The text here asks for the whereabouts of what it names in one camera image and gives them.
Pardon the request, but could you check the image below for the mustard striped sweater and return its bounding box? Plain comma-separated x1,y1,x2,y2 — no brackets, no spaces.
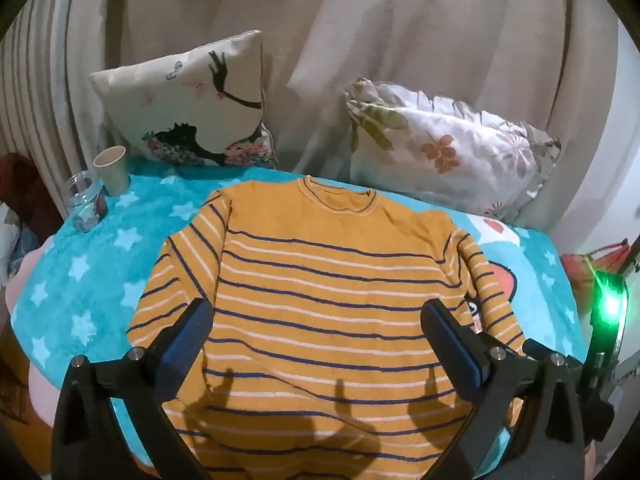
128,177,524,479

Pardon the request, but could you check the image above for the white and blue clothes pile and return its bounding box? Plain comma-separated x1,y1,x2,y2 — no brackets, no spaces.
0,203,41,287

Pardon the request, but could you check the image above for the red bag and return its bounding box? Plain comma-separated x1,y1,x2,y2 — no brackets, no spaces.
560,238,631,315

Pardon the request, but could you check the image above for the turquoise star cartoon blanket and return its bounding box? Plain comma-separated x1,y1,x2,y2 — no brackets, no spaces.
11,162,587,422

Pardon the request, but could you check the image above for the white floral leaf pillow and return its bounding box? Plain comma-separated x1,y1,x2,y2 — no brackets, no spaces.
345,78,562,222

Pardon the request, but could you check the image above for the clear glass jar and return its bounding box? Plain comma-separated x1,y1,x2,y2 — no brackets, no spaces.
63,170,107,233

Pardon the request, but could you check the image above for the beige paper cup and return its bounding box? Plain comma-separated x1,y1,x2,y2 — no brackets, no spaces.
93,145,129,197

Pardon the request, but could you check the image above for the beige striped curtain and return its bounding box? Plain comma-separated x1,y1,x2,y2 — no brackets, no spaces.
0,0,622,221

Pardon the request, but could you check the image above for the cream girl-silhouette pillow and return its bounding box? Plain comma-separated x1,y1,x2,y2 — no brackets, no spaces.
90,30,277,169

